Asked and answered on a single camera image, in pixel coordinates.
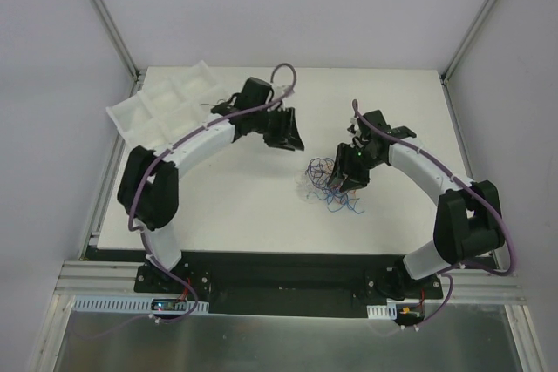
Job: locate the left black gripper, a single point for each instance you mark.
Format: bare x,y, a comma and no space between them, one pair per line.
276,126

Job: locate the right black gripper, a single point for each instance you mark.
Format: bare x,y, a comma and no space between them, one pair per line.
355,162

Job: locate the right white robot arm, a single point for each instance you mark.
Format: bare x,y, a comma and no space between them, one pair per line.
468,221

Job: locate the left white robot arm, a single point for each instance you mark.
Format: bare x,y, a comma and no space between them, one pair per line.
149,189

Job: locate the white foam compartment tray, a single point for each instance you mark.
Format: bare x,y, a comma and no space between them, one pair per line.
170,103

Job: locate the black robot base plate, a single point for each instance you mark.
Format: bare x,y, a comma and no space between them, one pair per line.
312,285

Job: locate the right white cable duct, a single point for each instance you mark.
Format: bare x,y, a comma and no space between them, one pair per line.
387,312

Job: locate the white cable duct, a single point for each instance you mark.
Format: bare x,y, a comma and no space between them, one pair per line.
138,305
387,312

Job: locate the left aluminium frame post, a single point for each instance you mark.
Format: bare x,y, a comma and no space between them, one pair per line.
117,41

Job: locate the aluminium frame post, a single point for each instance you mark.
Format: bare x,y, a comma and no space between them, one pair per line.
465,43
117,41

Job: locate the aluminium front rail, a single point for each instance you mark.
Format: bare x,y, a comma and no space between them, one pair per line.
97,277

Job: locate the left white cable duct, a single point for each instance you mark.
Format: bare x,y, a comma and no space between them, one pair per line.
138,305

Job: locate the right aluminium frame post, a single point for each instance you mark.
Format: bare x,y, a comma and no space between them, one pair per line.
465,43

